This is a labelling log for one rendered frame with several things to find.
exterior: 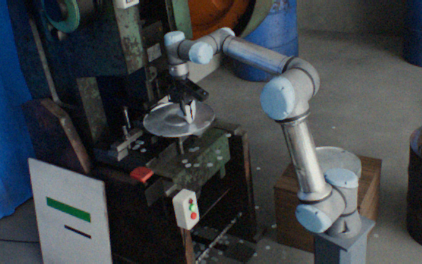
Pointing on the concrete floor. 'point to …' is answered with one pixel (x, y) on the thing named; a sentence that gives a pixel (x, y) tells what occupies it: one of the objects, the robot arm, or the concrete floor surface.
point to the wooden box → (306, 240)
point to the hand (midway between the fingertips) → (191, 120)
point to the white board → (70, 215)
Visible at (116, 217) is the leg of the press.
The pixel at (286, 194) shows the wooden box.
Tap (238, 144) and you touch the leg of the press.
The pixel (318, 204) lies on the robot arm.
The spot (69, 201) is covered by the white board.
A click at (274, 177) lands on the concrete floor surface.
